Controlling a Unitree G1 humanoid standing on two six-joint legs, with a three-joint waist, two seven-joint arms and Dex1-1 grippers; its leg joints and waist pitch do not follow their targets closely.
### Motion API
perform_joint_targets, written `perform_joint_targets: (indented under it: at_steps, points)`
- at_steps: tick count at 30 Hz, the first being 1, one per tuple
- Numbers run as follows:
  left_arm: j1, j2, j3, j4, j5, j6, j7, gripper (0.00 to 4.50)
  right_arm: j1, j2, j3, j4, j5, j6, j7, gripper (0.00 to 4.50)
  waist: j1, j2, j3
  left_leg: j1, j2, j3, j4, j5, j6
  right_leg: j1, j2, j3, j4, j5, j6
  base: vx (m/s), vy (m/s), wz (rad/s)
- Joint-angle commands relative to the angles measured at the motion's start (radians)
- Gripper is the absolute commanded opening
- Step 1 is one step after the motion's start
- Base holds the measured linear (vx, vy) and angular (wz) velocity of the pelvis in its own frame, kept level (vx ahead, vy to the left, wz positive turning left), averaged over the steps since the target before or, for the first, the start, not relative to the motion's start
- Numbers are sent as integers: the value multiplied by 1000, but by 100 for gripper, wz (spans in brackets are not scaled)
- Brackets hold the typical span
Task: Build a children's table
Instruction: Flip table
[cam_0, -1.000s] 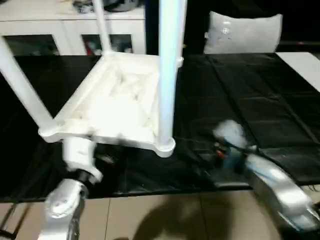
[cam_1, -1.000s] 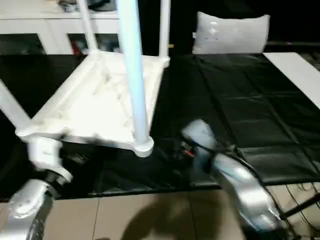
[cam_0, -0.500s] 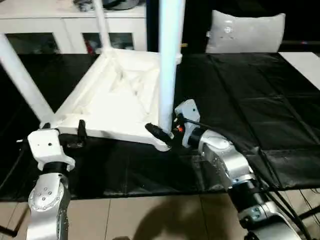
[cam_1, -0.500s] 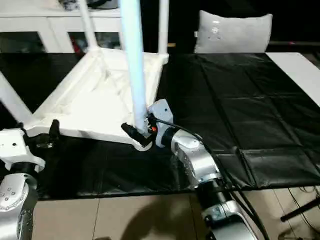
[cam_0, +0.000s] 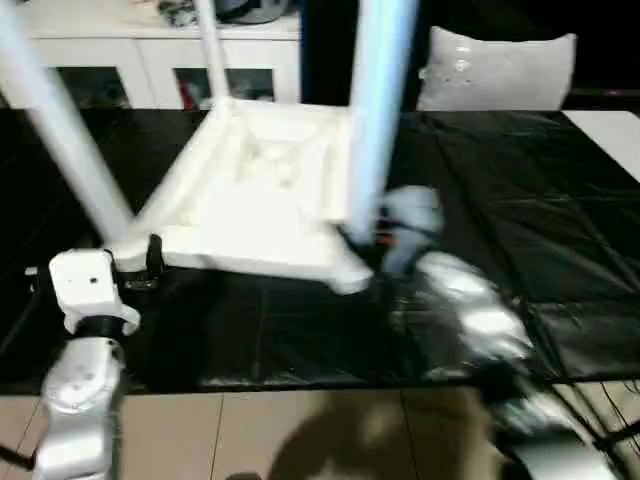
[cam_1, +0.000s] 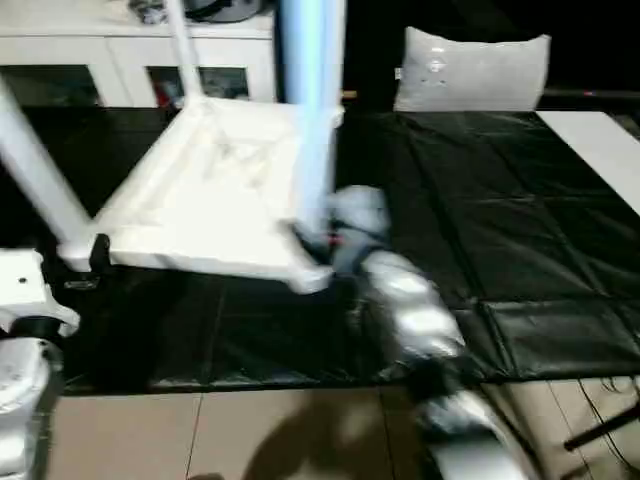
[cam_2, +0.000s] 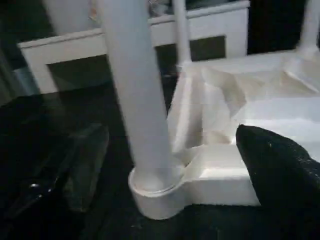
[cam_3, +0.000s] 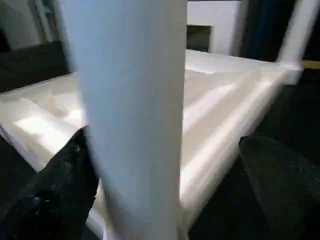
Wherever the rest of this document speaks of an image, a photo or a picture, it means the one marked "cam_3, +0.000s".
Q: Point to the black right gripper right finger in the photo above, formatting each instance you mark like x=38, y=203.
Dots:
x=290, y=195

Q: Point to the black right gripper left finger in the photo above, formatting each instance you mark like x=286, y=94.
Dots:
x=50, y=200

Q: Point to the white plastic table top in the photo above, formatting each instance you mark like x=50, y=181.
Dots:
x=225, y=100

